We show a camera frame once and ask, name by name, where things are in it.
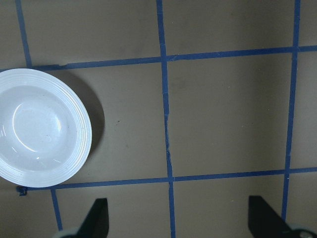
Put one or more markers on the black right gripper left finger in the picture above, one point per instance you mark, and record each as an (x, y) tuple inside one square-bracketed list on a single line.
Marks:
[(95, 225)]

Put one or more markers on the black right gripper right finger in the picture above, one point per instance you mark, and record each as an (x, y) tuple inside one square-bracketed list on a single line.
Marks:
[(264, 222)]

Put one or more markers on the white round plate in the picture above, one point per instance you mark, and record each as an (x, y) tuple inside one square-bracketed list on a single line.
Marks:
[(45, 130)]

